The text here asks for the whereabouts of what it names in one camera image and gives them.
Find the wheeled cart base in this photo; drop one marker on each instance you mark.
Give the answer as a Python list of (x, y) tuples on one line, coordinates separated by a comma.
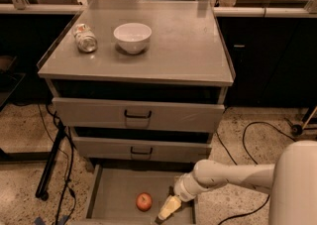
[(306, 124)]

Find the red apple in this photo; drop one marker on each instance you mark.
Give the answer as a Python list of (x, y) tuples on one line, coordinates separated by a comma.
[(144, 201)]

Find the black metal stand leg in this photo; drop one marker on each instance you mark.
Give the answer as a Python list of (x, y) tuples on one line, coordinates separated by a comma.
[(42, 189)]

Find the top grey drawer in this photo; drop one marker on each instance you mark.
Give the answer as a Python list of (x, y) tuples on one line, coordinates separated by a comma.
[(123, 114)]

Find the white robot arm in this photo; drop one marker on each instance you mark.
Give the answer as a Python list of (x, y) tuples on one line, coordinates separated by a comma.
[(291, 183)]

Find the grey drawer cabinet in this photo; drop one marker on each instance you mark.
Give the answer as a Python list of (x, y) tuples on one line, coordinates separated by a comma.
[(184, 62)]

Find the white ceramic bowl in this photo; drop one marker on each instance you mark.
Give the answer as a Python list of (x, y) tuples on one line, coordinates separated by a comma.
[(132, 37)]

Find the middle grey drawer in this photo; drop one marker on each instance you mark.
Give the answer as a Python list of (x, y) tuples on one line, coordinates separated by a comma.
[(142, 145)]

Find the bottom grey open drawer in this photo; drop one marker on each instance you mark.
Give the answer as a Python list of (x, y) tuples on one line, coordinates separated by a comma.
[(112, 197)]

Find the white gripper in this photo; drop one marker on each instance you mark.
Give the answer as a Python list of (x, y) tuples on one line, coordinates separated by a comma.
[(182, 189)]

